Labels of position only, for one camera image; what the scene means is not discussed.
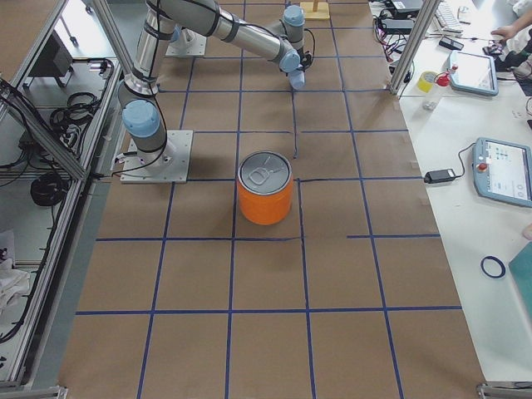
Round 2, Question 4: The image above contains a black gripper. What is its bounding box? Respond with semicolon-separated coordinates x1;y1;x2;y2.
298;51;313;71

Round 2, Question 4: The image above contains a light blue paper cup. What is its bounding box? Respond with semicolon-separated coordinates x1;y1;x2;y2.
287;69;306;91

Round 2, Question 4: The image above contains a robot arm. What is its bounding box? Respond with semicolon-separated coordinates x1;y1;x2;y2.
119;1;312;173

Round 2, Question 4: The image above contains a person's hand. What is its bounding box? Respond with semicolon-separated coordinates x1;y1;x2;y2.
491;25;517;40

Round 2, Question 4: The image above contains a wooden mug tree stand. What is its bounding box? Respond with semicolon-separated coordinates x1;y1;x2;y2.
299;0;330;20

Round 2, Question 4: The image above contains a yellow tape roll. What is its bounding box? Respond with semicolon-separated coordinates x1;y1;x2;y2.
416;71;438;93

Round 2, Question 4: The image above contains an orange can with grey lid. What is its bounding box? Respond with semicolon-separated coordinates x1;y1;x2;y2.
237;150;293;225

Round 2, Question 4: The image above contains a teach pendant far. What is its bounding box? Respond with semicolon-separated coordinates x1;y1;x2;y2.
447;50;499;96

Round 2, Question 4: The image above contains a teach pendant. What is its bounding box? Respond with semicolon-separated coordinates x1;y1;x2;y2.
447;50;499;96
472;137;531;208

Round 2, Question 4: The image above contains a black power adapter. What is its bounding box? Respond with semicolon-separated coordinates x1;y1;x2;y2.
423;169;456;184

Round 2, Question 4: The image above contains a teach pendant near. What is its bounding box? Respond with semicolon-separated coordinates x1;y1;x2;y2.
472;137;531;208

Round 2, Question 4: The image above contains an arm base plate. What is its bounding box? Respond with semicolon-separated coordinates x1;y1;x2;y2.
165;29;207;57
120;130;193;184

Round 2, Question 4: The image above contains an aluminium frame post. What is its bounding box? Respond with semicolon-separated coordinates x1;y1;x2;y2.
388;0;440;95

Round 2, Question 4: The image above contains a blue tape ring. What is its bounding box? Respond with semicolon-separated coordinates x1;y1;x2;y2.
480;255;507;280

